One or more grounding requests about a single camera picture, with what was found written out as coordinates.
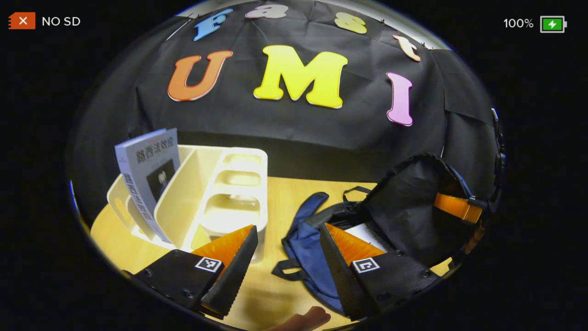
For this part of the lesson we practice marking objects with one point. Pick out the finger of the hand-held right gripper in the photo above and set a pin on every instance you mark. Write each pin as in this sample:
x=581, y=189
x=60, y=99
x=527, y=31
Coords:
x=457, y=207

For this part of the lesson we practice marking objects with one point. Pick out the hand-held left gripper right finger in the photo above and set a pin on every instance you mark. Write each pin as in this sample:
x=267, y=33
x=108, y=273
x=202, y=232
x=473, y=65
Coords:
x=342, y=280

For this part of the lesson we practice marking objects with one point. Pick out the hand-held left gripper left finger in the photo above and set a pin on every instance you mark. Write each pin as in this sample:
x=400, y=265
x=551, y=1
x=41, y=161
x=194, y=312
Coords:
x=234, y=276

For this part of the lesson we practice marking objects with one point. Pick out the blue schoolbag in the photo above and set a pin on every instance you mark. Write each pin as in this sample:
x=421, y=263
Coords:
x=404, y=207

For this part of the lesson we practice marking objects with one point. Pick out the cream plastic bookshelf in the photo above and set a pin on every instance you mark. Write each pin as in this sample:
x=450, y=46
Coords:
x=229, y=193

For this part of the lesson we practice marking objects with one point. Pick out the grey-blue book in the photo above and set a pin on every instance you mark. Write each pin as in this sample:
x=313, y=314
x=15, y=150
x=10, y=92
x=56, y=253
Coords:
x=147, y=174

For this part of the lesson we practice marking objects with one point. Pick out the black backdrop cloth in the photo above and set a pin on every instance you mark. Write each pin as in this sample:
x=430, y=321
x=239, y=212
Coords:
x=275, y=124

